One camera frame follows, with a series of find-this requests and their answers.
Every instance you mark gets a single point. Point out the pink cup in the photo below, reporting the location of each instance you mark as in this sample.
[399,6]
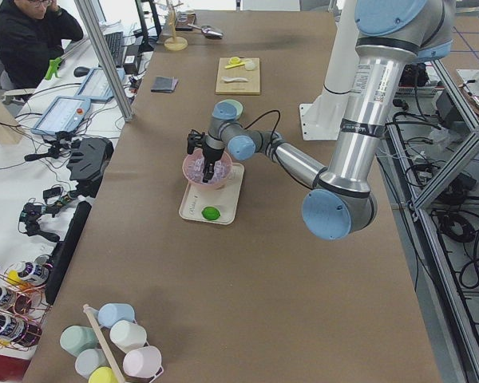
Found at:
[143,362]

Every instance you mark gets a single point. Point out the mint green cup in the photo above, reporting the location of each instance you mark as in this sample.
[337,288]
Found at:
[76,339]

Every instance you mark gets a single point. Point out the cream serving tray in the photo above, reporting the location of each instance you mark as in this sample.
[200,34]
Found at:
[224,199]

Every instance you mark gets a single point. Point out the copper wire bottle basket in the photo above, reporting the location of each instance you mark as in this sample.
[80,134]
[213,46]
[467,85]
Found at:
[23,304]

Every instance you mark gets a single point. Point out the pale grey cup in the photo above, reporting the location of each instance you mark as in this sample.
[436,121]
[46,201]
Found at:
[88,361]

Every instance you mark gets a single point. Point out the aluminium frame post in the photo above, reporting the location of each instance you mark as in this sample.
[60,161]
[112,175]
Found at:
[90,20]

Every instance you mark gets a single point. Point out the white wire cup rack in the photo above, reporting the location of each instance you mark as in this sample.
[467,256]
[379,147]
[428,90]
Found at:
[113,354]

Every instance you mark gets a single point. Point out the light blue cup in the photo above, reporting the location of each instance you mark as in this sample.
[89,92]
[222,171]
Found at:
[111,313]

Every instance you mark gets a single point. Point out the black keyboard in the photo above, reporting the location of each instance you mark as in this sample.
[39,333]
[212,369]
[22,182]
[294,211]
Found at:
[114,42]

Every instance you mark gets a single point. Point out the wooden mug tree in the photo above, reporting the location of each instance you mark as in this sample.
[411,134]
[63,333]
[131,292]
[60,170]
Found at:
[173,42]

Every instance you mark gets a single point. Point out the steel ice scoop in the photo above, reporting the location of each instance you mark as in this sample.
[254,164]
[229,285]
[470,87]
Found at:
[208,31]

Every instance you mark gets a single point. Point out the grey folded cloth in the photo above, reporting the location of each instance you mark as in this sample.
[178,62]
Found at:
[164,84]

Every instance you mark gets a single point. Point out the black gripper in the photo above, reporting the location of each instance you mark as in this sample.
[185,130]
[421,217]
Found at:
[214,153]

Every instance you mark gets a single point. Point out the mint green bowl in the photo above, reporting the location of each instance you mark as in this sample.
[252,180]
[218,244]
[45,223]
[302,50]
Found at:
[239,108]

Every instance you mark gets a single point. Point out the upper blue teach pendant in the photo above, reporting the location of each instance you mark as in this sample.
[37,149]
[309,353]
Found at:
[64,114]

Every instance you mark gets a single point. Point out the white ceramic spoon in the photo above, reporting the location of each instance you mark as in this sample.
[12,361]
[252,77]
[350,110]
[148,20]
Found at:
[229,80]

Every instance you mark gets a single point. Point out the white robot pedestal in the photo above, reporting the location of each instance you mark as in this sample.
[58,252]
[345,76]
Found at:
[321,119]

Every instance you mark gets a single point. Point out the yellow cup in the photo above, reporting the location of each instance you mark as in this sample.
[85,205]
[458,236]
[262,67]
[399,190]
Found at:
[102,374]

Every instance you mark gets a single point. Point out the pink bowl of ice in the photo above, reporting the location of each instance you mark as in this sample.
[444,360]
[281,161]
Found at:
[193,170]

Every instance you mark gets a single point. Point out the person in black hoodie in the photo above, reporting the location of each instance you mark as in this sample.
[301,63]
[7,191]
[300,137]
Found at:
[31,35]

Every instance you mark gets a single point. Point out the yellow measuring spoon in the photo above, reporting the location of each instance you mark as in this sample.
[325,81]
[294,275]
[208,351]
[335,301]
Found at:
[234,62]

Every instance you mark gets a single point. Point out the white cup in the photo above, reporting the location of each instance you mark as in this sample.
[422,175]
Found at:
[128,336]

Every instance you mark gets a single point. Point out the bamboo cutting board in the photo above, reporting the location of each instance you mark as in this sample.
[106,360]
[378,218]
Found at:
[238,76]

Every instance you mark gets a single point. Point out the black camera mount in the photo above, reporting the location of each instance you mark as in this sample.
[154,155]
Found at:
[195,140]

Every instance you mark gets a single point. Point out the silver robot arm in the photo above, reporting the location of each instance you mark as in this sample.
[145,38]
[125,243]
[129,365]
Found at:
[392,34]

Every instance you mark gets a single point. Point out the green lime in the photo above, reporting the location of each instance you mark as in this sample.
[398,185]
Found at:
[210,213]

